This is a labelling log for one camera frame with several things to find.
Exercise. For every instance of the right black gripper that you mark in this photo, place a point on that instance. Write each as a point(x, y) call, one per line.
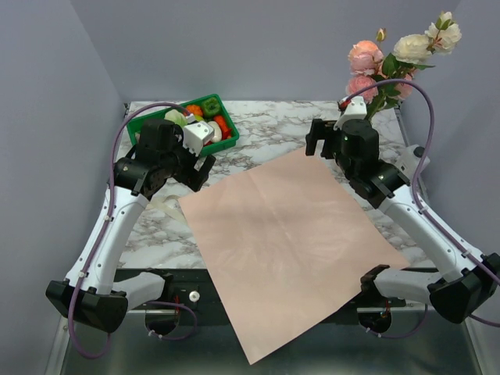
point(321, 130)

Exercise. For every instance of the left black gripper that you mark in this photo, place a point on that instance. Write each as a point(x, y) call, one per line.
point(191, 177)

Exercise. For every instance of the beige ribbon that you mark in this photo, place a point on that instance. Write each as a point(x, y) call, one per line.
point(167, 205)

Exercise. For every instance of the peach rose stem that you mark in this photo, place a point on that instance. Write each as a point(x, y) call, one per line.
point(370, 46)

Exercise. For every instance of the pink flower bouquet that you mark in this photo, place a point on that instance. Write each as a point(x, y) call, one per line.
point(361, 84)

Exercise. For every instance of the pink rose stem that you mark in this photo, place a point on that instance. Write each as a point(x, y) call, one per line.
point(400, 91)

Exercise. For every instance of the pink wrapping paper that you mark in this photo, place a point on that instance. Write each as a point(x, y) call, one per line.
point(285, 246)

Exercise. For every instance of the white rose stem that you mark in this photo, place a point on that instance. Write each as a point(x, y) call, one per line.
point(410, 55)

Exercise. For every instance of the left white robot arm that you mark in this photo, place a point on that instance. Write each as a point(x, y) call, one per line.
point(89, 293)

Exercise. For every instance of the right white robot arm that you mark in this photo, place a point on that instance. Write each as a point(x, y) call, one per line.
point(464, 276)

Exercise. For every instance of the white egg-shaped vegetable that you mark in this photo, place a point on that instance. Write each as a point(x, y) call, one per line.
point(217, 132)

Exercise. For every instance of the red chili pepper toy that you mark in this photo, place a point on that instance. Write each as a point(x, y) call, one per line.
point(225, 128)

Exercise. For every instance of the green lettuce toy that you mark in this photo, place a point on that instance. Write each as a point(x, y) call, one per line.
point(176, 117)

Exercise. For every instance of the orange pumpkin toy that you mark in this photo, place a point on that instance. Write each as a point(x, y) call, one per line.
point(195, 109)

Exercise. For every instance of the green bell pepper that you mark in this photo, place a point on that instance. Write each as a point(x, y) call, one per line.
point(210, 107)

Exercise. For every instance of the green plastic tray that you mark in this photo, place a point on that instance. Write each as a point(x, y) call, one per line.
point(135, 125)

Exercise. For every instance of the white spray bottle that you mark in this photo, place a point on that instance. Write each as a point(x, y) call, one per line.
point(409, 159)

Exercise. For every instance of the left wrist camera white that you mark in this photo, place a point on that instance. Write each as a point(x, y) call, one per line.
point(196, 136)

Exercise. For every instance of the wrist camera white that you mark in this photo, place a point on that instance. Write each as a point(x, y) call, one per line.
point(352, 109)
point(196, 136)

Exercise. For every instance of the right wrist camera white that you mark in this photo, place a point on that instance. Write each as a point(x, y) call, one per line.
point(352, 109)

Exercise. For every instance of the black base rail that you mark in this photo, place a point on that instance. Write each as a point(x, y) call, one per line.
point(195, 289)

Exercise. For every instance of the aluminium frame rail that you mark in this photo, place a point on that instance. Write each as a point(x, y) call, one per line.
point(418, 342)

